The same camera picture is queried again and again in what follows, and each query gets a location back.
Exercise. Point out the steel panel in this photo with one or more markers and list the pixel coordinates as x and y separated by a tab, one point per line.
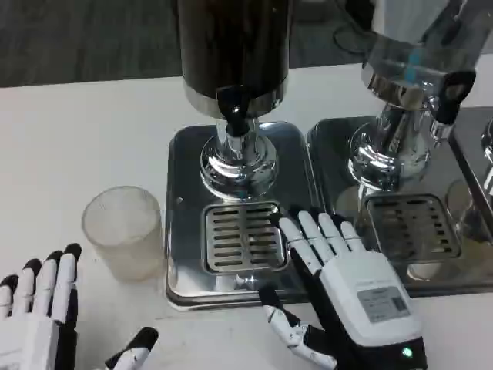
475	162

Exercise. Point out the steel base tray of dark dispenser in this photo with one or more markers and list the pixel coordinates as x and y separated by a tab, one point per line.
185	185

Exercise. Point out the clear drink dispenser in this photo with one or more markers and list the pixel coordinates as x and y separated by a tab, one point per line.
408	69

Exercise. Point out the clear ribbed glass cup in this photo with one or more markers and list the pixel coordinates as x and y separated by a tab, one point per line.
123	239

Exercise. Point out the dark drink dispenser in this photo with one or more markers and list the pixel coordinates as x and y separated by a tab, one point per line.
235	42

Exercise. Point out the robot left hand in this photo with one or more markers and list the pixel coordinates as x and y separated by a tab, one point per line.
36	331

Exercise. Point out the steel base tray of clear dispenser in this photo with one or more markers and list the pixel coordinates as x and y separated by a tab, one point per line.
335	162

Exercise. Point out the steel drip grid of clear dispenser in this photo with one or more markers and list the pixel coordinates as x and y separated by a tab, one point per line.
412	227

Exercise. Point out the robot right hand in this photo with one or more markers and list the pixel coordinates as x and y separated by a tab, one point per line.
362	293

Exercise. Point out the black tap of clear dispenser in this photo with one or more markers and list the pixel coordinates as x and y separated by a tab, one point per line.
454	92

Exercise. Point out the steel drip grid of dark dispenser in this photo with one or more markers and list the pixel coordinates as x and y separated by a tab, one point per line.
239	239

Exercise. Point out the black tap of dark dispenser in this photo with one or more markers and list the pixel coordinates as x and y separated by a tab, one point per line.
235	112

